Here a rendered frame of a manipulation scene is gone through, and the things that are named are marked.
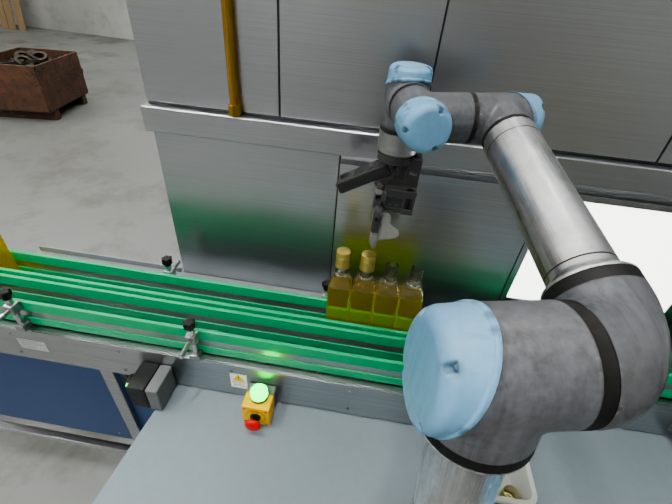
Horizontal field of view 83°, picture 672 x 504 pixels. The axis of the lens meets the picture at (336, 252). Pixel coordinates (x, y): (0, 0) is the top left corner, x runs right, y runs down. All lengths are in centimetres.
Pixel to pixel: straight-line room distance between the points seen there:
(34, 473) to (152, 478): 109
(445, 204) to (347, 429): 61
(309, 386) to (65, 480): 126
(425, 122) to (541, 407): 39
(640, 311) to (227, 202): 91
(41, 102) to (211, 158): 466
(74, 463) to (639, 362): 195
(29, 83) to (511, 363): 550
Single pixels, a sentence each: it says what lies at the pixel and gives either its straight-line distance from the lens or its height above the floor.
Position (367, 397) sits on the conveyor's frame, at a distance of 101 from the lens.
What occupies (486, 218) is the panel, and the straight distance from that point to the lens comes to 98.
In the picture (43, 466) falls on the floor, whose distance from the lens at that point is 211.
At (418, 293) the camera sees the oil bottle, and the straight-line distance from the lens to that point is 92.
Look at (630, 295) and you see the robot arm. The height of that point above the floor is 147.
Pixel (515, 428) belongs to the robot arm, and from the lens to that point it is 37.
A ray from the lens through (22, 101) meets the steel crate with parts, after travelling 573.
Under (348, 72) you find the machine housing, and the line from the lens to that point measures 88.
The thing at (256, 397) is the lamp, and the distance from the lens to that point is 99.
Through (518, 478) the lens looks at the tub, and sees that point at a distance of 107.
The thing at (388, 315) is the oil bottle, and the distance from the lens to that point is 97.
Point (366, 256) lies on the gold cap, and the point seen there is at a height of 116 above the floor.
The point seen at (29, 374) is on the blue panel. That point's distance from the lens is 152.
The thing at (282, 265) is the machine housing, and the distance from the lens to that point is 114.
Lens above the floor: 169
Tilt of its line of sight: 37 degrees down
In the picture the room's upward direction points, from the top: 5 degrees clockwise
